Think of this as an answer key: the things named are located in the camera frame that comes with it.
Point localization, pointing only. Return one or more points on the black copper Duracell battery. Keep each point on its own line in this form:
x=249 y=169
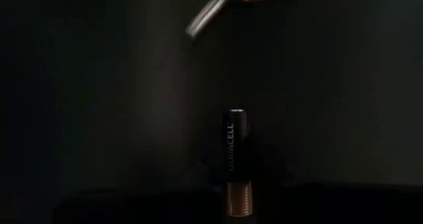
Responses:
x=239 y=158

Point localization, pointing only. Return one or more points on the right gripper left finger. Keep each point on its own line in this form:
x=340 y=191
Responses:
x=215 y=197

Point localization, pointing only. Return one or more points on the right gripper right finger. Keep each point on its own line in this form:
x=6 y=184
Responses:
x=267 y=191

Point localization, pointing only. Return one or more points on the silver AAA battery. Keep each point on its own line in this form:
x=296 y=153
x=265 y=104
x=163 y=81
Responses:
x=208 y=14

